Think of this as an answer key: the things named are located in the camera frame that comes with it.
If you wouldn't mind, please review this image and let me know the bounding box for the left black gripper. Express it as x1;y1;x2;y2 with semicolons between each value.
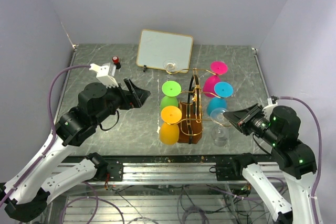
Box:
92;77;150;125

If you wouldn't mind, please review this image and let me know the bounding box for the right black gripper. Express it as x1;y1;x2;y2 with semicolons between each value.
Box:
223;102;281;146

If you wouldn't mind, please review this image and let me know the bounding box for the clear wine glass front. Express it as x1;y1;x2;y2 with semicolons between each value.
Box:
210;108;230;147

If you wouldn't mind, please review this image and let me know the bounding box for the clear wine glass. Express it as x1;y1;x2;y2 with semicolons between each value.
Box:
210;108;230;147
163;59;180;81

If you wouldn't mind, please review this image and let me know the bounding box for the orange wine glass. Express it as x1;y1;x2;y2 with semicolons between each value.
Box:
159;105;182;145

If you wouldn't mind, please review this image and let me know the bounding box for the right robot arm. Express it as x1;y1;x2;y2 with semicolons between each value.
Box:
211;104;323;223

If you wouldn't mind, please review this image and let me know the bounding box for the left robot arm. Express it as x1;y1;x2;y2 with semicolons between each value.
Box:
1;78;151;222

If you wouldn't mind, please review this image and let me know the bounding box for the blue wine glass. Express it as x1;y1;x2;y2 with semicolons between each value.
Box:
206;81;234;116

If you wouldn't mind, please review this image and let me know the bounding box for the green wine glass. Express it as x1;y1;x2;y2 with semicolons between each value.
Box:
160;81;182;111

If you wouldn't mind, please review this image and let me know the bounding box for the clear wine glass back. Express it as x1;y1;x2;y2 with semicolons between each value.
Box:
163;59;180;81

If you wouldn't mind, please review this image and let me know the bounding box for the pink wine glass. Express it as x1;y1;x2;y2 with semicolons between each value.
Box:
202;61;228;98

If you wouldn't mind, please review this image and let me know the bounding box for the red black stamp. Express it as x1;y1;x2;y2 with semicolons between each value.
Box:
112;56;121;69

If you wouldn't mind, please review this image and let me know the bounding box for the gold framed whiteboard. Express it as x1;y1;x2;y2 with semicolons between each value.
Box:
136;29;193;73

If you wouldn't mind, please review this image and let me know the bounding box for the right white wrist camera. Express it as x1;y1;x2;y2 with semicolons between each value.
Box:
263;95;279;115

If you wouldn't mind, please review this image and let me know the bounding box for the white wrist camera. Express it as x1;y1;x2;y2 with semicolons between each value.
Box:
263;95;279;115
89;63;119;88

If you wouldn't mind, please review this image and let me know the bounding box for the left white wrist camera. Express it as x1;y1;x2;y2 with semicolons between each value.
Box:
89;63;119;88

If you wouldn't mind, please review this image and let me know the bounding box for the gold wire glass rack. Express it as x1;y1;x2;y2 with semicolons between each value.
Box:
162;62;232;145

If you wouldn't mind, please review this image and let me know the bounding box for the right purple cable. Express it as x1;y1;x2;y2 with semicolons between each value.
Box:
278;95;323;224

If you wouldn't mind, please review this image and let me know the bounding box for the purple cable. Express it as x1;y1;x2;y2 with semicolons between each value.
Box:
278;95;323;224
0;64;92;206

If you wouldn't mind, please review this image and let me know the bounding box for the aluminium frame rail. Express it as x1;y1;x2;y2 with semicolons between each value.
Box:
52;161;287;186

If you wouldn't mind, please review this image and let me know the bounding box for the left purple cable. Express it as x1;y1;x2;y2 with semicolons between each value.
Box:
0;64;92;206

